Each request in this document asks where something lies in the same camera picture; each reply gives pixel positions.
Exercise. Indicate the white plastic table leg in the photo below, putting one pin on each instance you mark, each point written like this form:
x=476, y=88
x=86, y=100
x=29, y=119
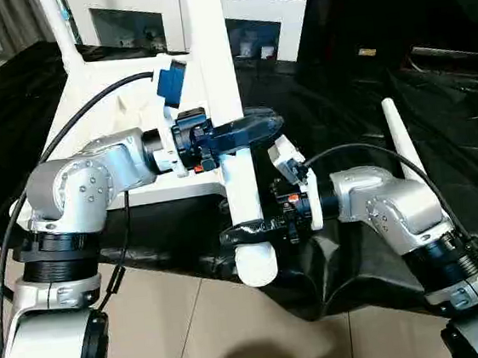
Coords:
x=402, y=140
x=63, y=30
x=218, y=61

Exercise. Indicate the white plastic table top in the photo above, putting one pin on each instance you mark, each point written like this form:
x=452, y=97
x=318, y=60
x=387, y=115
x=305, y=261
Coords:
x=99, y=108

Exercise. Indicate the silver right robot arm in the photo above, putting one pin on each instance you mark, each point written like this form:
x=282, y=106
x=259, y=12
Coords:
x=387, y=206

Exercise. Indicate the white candle cup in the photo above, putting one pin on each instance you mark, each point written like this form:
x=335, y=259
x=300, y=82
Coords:
x=267, y=50

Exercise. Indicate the white printed jar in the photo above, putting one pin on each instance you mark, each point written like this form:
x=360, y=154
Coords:
x=246, y=47

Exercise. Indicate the black mat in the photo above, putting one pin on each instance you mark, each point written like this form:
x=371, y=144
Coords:
x=341, y=91

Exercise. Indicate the small yellow label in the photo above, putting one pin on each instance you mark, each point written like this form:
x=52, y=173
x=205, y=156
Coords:
x=366, y=52

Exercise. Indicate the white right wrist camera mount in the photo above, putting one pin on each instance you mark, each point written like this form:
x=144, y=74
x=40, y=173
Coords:
x=287, y=152

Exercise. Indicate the black metal rail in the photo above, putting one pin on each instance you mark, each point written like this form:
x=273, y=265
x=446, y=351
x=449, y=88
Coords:
x=456, y=52

